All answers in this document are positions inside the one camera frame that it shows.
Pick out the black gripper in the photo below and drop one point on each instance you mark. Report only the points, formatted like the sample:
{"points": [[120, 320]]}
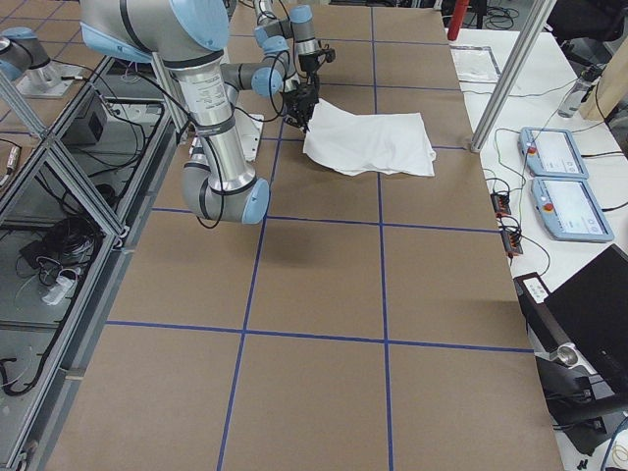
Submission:
{"points": [[309, 77], [302, 102]]}

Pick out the white printed t-shirt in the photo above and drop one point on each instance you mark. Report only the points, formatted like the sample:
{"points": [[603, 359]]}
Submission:
{"points": [[354, 144]]}

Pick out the third background robot arm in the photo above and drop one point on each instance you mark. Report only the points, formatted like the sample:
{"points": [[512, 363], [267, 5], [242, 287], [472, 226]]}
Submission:
{"points": [[21, 51]]}

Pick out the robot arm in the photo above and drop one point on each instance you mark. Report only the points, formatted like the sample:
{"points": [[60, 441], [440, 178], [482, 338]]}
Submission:
{"points": [[191, 38], [297, 25]]}

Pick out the red cylinder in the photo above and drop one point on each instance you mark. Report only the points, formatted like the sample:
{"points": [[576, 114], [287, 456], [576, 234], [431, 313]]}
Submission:
{"points": [[457, 19]]}

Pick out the clear plastic sheet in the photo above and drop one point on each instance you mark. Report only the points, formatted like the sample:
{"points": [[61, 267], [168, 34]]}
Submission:
{"points": [[476, 64]]}

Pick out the orange black adapter box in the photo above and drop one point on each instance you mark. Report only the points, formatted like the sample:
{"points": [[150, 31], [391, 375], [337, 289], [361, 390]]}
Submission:
{"points": [[501, 203]]}

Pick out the brown table mat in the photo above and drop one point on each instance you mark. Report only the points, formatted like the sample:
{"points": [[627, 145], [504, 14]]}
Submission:
{"points": [[369, 323]]}

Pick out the far blue teach pendant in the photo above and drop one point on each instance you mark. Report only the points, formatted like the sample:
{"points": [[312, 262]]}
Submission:
{"points": [[551, 153]]}

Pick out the blue teach pendant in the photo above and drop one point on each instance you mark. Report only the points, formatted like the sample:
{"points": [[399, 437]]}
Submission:
{"points": [[551, 153], [569, 210]]}

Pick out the water bottle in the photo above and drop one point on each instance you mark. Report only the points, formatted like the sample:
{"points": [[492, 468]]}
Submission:
{"points": [[573, 99]]}

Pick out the near blue teach pendant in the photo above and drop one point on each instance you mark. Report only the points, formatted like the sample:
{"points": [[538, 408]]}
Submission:
{"points": [[569, 210]]}

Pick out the black laptop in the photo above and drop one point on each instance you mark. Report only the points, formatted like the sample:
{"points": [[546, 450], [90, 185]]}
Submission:
{"points": [[583, 323]]}

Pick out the black monitor stand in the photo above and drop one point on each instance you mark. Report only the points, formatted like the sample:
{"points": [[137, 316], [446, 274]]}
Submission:
{"points": [[583, 405]]}

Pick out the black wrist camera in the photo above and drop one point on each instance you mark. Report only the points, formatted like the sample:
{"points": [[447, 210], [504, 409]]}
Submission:
{"points": [[326, 55]]}

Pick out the aluminium frame post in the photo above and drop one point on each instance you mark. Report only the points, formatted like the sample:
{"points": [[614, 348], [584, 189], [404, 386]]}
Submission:
{"points": [[517, 58]]}

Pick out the aluminium frame rack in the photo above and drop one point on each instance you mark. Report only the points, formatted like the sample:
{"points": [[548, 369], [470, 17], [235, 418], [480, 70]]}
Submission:
{"points": [[70, 218]]}

